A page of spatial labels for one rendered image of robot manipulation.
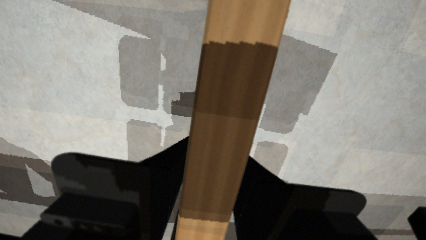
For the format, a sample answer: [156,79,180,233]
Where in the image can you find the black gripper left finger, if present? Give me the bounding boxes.
[51,136,189,240]

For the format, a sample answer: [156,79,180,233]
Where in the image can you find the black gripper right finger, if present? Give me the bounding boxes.
[233,155,367,240]

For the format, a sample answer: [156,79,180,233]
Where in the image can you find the brown wooden board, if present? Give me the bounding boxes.
[175,0,291,240]

